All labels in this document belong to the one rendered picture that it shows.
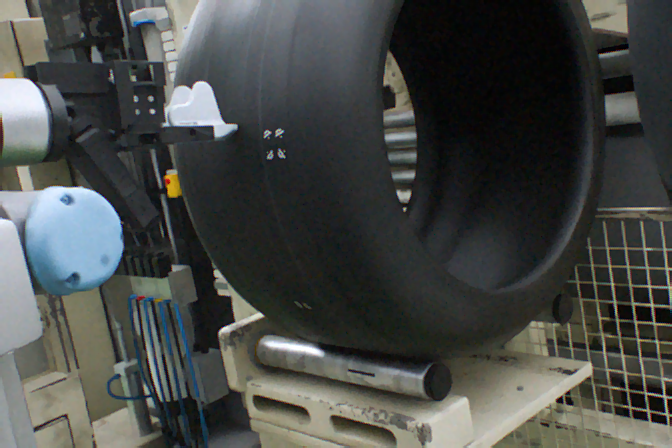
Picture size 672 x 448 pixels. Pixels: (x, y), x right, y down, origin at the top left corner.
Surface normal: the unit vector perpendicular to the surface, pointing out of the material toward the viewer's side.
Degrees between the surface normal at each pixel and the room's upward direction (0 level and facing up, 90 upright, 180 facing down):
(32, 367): 90
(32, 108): 75
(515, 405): 0
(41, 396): 90
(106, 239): 90
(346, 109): 88
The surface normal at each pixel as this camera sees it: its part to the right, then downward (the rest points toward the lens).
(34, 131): 0.69, 0.18
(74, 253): 0.84, -0.06
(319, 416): -0.71, 0.25
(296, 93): -0.08, -0.01
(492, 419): -0.18, -0.97
